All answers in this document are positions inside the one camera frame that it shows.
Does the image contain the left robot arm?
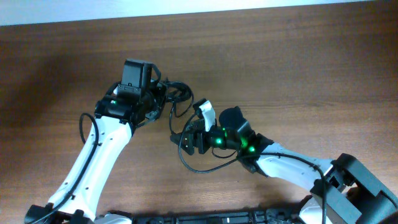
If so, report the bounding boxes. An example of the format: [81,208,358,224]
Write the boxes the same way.
[24,59,166,223]

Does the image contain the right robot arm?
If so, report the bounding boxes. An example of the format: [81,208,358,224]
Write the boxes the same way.
[170,106,397,223]

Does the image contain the thin black USB cable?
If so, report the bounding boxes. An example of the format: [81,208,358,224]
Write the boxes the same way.
[169,102,180,138]

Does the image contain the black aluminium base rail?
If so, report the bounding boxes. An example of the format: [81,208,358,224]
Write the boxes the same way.
[132,208,303,224]

